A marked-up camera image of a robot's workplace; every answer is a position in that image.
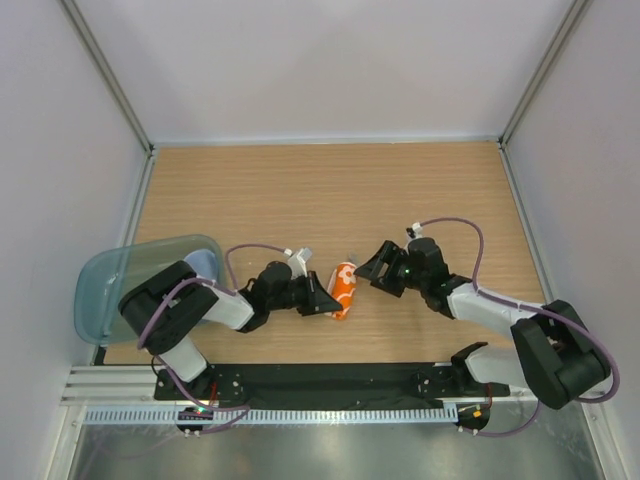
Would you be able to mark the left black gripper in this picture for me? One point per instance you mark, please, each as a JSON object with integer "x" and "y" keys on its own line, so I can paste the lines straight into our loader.
{"x": 317, "y": 298}

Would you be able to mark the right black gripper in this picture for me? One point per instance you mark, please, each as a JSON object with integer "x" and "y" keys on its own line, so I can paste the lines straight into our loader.
{"x": 391, "y": 254}

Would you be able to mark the orange and white towel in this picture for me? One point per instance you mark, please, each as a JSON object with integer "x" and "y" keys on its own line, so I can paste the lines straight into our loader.
{"x": 342, "y": 286}

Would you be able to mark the blue bear towel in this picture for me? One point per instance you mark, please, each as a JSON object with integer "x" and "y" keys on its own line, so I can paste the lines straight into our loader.
{"x": 204, "y": 263}

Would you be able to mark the translucent blue plastic bin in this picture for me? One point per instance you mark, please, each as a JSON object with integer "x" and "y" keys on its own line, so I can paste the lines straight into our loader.
{"x": 108, "y": 276}

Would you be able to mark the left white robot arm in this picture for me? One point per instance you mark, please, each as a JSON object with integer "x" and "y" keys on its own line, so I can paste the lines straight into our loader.
{"x": 163, "y": 310}

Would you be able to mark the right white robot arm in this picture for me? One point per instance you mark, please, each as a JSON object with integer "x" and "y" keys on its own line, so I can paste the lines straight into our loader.
{"x": 553, "y": 354}

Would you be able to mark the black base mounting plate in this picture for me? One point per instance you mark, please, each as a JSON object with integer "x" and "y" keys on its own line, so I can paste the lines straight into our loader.
{"x": 339, "y": 387}

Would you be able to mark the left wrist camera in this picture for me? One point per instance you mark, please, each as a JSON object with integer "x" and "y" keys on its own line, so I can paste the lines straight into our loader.
{"x": 297, "y": 261}

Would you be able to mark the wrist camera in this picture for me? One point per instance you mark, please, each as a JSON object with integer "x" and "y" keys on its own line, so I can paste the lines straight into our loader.
{"x": 414, "y": 232}
{"x": 297, "y": 261}

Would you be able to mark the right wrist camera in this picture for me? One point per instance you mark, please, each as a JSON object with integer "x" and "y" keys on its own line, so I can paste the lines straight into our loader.
{"x": 414, "y": 232}

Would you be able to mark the white slotted cable duct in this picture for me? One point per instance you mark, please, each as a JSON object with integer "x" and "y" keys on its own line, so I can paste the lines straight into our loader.
{"x": 182, "y": 416}

